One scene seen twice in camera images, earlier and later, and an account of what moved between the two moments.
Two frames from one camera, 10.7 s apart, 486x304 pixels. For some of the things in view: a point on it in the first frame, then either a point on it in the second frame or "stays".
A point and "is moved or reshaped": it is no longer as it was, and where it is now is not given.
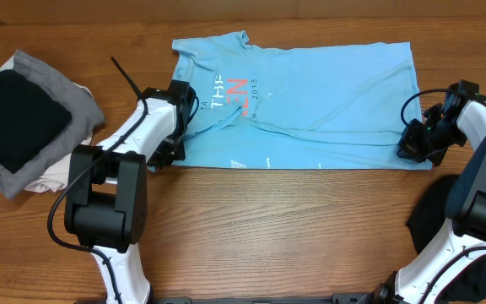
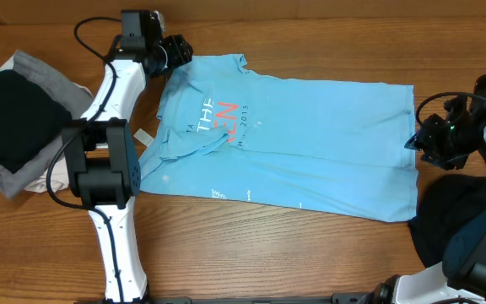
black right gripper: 438,155 -> 449,161
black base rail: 344,297 stays
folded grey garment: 86,116 stays
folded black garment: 12,119 stays
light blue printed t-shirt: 336,106 is moved or reshaped
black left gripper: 178,153 -> 176,45
